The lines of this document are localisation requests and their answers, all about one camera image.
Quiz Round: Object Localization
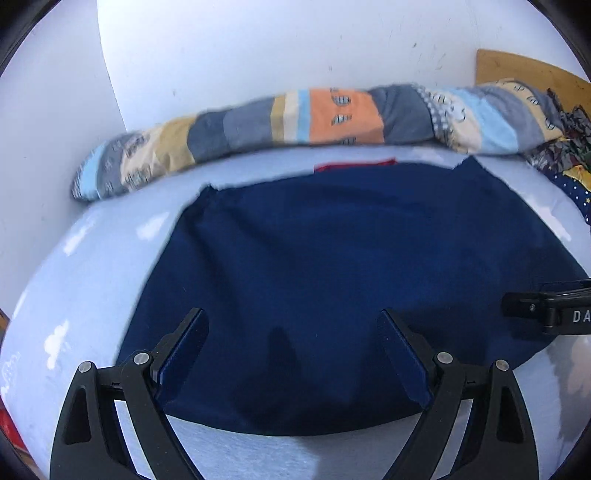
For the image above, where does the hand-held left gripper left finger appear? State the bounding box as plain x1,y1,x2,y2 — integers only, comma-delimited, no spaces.
50,308,209,480

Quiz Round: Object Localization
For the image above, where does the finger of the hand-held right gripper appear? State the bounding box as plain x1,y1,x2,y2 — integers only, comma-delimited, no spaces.
501,291,555,319

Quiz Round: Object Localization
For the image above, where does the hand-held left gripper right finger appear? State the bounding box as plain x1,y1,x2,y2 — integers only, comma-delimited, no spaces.
378,308,539,480

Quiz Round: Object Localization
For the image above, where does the navy work jacket red collar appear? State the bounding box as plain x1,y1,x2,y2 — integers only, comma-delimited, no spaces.
115,157,591,437

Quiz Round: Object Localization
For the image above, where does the dark patterned clothes pile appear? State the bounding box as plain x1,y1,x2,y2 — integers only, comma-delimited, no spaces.
524,88,591,174

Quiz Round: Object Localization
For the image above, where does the light blue cloud blanket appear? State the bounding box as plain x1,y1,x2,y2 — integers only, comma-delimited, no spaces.
0,143,591,480

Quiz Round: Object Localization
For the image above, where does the navy star print cloth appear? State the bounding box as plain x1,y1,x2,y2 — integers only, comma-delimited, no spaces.
551,164,591,227

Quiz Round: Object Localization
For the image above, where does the wooden headboard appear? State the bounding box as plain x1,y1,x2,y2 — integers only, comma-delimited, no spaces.
475,48,591,100

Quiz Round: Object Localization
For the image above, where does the rolled patchwork quilt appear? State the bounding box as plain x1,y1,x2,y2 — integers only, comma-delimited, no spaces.
70,79,566,201

